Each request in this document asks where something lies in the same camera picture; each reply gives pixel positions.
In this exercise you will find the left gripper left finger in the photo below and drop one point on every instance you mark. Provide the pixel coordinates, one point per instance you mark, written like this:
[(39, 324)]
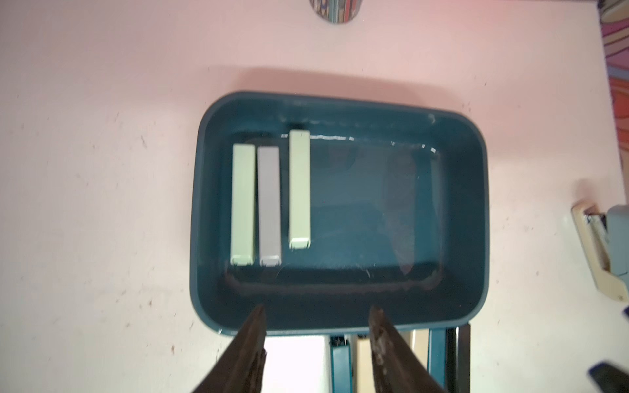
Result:
[(241, 367)]

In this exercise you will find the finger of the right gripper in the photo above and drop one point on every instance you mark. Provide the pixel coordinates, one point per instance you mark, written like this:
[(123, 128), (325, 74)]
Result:
[(609, 379)]

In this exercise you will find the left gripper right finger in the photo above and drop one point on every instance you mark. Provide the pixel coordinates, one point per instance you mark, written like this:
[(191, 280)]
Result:
[(396, 369)]

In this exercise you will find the beige clip bar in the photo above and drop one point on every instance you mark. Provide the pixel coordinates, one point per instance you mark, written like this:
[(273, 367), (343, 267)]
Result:
[(364, 382)]

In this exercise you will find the dark teal clip bar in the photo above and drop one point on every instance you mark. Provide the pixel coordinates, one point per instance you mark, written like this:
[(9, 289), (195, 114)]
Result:
[(341, 365)]

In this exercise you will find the light green clip bar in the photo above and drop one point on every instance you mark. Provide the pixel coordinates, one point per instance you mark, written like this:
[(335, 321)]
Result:
[(243, 205)]

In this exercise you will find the grey clip bar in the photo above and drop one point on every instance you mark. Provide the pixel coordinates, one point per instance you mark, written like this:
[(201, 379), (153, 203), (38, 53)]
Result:
[(269, 206)]

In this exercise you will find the teal plastic storage box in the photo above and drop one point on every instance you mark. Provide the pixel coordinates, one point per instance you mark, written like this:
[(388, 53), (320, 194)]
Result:
[(399, 217)]

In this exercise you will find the pale green clip bar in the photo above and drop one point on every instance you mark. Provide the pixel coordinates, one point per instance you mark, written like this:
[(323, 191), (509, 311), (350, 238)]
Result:
[(299, 229)]

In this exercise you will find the cream clip bar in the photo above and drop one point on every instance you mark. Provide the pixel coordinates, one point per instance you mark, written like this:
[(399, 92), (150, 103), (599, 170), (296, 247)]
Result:
[(419, 342)]

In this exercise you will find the black clip bar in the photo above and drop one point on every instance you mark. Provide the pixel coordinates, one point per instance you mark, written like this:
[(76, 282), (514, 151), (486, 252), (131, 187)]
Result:
[(458, 351)]

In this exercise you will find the mesh pencil cup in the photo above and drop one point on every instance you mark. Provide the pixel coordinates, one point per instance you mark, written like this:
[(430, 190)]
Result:
[(336, 11)]

